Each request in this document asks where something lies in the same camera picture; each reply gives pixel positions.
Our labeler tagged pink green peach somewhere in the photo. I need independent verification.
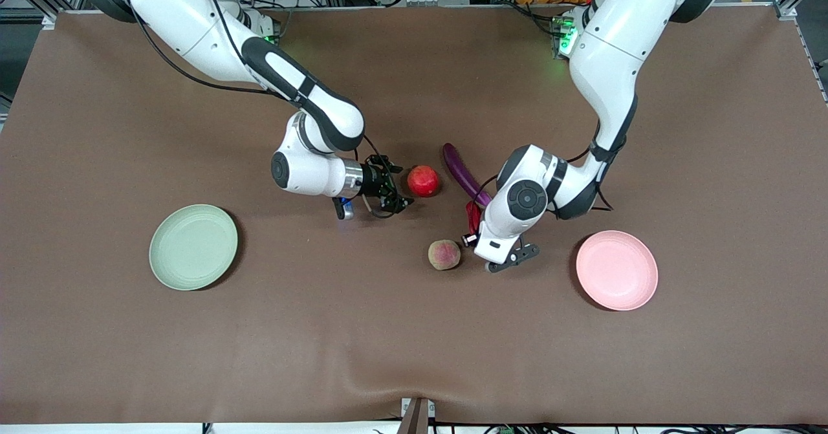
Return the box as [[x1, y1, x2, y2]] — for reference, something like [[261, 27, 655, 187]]
[[428, 239, 462, 272]]

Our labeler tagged red apple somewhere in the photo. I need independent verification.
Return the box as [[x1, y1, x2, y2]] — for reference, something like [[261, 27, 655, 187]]
[[407, 165, 442, 199]]

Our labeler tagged purple eggplant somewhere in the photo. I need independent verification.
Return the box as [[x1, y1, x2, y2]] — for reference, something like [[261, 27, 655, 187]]
[[442, 142, 494, 208]]

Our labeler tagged brown table cloth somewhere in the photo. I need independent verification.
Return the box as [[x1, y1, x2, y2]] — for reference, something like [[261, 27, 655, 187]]
[[0, 4, 828, 425]]

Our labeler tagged pink round plate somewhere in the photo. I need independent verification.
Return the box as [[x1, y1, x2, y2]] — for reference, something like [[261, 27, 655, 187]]
[[576, 230, 659, 312]]

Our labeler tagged green round plate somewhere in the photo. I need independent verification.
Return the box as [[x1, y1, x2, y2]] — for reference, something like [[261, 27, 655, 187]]
[[149, 204, 239, 292]]

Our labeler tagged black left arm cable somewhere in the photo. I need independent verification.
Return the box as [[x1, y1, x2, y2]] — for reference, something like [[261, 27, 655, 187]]
[[474, 117, 615, 228]]

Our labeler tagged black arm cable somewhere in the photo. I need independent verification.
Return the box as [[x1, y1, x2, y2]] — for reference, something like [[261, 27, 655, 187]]
[[120, 0, 397, 220], [474, 117, 615, 228]]

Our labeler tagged camera stand post with clamp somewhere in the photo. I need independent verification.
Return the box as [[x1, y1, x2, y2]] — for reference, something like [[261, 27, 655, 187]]
[[400, 397, 436, 434]]

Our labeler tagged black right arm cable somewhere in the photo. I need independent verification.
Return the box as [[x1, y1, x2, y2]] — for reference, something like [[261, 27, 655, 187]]
[[120, 0, 397, 220]]

